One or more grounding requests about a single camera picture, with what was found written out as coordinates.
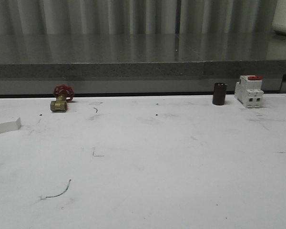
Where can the white half-ring pipe clamp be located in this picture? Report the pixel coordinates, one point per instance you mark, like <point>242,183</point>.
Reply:
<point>5,128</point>

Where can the dark brown cylindrical coupling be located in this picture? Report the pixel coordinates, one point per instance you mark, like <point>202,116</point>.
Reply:
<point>219,93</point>

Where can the brass valve red handwheel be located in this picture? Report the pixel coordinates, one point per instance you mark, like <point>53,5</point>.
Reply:
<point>63,95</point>

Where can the grey stone counter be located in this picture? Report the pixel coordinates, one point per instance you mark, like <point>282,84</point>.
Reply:
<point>139,64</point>

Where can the white container on counter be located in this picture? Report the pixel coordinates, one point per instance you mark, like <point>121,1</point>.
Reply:
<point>279,20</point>

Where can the white circuit breaker red switch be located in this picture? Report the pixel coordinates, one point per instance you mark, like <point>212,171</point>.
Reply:
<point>248,91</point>

